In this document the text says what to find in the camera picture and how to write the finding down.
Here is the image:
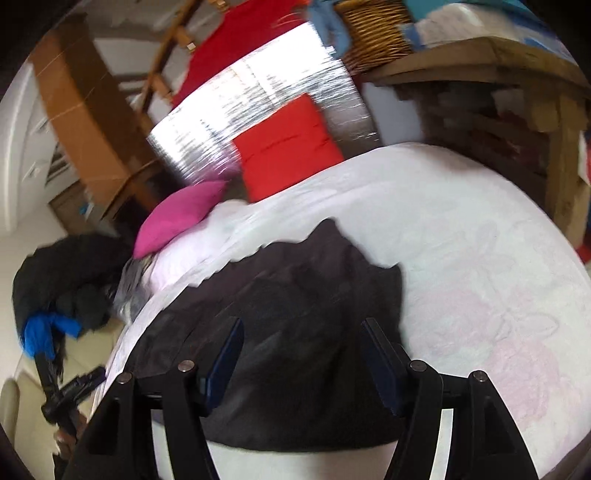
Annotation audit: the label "white door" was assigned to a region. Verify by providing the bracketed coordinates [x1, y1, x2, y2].
[0, 65, 61, 236]

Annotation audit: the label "wooden shelf unit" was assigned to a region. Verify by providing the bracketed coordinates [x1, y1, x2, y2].
[360, 37, 591, 245]

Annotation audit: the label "red cloth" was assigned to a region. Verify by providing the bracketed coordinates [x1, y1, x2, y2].
[171, 0, 315, 109]

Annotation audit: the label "white bed blanket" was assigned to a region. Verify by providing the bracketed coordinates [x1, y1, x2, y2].
[92, 141, 591, 480]

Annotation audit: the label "red cushion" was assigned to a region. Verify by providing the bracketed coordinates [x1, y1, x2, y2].
[232, 93, 345, 203]

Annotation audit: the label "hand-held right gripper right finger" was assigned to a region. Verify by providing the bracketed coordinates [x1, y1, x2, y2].
[361, 318, 540, 480]

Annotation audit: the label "black garment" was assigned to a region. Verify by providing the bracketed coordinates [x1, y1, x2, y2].
[111, 219, 404, 453]

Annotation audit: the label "grey crumpled cloth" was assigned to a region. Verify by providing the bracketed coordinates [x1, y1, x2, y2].
[113, 258, 153, 319]

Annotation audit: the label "black clothes pile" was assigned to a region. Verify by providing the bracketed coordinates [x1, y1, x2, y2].
[11, 234, 134, 365]

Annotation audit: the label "wicker basket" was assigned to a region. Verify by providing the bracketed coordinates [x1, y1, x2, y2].
[335, 0, 416, 72]

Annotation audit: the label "white and blue folded cloths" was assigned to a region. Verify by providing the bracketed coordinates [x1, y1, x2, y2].
[402, 0, 568, 49]

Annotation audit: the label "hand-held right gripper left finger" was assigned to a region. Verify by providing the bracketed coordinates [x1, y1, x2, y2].
[62, 316, 245, 480]

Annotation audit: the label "person's left forearm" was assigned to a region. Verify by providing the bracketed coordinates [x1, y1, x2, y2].
[51, 414, 88, 480]

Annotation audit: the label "pink pillow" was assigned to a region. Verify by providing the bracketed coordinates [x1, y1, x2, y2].
[133, 180, 229, 259]

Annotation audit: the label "wooden chair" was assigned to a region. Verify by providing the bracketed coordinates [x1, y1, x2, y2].
[134, 0, 232, 121]

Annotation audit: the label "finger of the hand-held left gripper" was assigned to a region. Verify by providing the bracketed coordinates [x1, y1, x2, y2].
[33, 353, 63, 407]

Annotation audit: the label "light blue cloth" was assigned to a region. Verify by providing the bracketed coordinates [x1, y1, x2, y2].
[307, 0, 352, 58]

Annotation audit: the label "brown cardboard box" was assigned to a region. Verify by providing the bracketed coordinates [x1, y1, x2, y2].
[30, 11, 160, 217]

